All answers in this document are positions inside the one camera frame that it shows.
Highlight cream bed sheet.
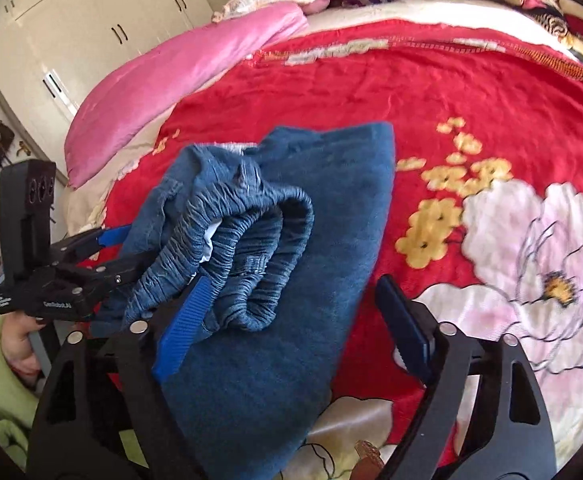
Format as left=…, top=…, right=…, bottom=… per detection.
left=60, top=0, right=568, bottom=235

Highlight blue denim pants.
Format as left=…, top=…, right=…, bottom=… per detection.
left=91, top=122, right=395, bottom=479

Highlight person left hand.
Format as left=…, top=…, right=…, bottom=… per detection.
left=1, top=311, right=45, bottom=388

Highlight green sleeve forearm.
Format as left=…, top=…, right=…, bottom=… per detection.
left=0, top=314, right=38, bottom=470

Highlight cream wardrobe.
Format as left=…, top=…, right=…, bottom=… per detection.
left=0, top=0, right=212, bottom=176

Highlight red floral bedspread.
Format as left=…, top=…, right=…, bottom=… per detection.
left=105, top=21, right=583, bottom=479

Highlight pink quilt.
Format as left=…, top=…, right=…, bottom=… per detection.
left=64, top=2, right=308, bottom=188

